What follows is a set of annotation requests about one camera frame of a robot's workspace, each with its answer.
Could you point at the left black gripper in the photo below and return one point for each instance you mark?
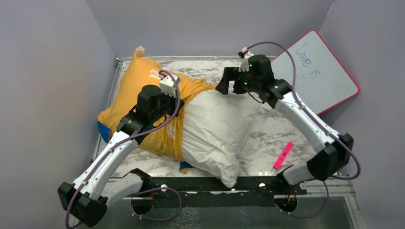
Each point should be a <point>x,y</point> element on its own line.
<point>174,101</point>

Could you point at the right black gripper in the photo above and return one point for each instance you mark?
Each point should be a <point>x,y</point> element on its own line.
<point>231,74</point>

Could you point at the yellow Mickey Mouse pillowcase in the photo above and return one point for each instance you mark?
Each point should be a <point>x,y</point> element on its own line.
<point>143,71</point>

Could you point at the white pillow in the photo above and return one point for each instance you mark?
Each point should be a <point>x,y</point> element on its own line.
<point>215,128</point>

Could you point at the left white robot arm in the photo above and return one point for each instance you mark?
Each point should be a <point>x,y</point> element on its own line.
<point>87,198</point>

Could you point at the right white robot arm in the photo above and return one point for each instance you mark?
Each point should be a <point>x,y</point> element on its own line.
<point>332,149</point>

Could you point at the pink framed whiteboard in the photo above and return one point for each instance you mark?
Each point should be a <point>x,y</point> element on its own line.
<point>321,79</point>

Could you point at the pink marker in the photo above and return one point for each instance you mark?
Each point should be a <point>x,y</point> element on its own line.
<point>280,160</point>

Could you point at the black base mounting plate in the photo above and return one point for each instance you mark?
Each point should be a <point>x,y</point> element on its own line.
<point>206,192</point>

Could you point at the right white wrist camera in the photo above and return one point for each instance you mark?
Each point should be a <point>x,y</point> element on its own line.
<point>244,54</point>

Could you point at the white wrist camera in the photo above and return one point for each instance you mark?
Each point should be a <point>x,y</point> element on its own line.
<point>168,85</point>
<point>244,54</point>

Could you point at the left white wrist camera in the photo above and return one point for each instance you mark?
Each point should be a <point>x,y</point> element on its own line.
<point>168,85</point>

